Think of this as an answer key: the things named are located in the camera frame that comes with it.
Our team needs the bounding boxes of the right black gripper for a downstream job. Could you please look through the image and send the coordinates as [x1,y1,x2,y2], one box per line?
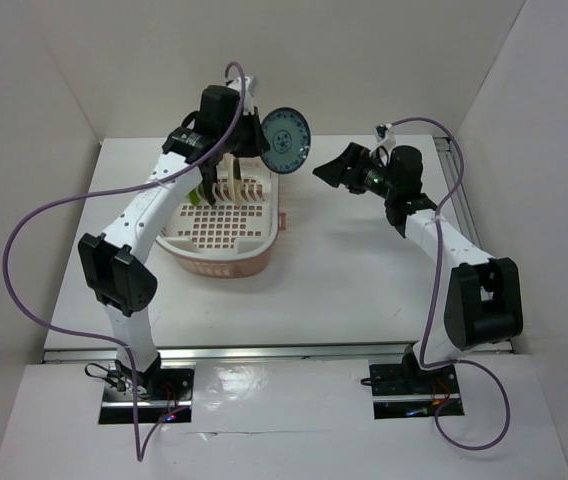
[313,142,398,200]

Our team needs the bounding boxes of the blue patterned plate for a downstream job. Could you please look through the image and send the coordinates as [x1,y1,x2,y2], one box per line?
[261,107,311,175]

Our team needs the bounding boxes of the beige plate with black mark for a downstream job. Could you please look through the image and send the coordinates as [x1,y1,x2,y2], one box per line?
[227,156,243,206]

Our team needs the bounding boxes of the green plate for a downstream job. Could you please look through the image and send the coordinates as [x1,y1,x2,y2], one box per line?
[187,186,201,206]

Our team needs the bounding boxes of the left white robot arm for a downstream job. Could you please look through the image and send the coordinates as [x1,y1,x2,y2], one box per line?
[78,76,269,399]

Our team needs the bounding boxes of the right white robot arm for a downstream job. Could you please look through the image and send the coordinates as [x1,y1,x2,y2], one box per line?
[313,143,523,392]

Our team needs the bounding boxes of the white pink dish rack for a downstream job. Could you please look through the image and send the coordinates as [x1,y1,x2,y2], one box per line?
[156,154,287,279]

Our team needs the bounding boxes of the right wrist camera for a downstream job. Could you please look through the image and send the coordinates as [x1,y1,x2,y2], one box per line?
[374,123,396,150]

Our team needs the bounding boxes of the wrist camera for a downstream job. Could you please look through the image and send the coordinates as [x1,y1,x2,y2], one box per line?
[225,75,258,115]
[374,123,396,150]

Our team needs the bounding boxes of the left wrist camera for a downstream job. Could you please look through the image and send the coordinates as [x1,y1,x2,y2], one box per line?
[225,75,258,115]

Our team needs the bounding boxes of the aluminium rail frame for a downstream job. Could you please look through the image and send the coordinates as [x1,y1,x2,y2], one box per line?
[41,134,518,365]

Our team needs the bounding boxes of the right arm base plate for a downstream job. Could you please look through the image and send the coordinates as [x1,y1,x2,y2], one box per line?
[360,364,465,420]

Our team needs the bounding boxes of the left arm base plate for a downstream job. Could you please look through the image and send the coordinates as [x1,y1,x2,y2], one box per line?
[98,366,195,425]

